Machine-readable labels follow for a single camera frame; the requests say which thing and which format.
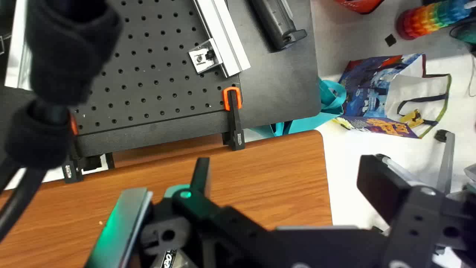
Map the small black square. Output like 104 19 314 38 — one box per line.
382 33 399 49

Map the aluminium extrusion rail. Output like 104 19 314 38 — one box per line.
188 0 253 79

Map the orange and black clamp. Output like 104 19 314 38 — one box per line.
61 111 116 184
220 85 247 152

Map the red item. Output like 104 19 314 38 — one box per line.
335 0 387 15

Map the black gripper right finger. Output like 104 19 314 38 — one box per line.
356 129 476 268

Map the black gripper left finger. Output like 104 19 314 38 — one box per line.
140 156 280 268

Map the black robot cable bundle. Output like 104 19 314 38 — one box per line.
0 0 124 241

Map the black bar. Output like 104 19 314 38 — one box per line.
247 0 310 52

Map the black perforated breadboard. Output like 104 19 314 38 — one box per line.
69 0 324 161

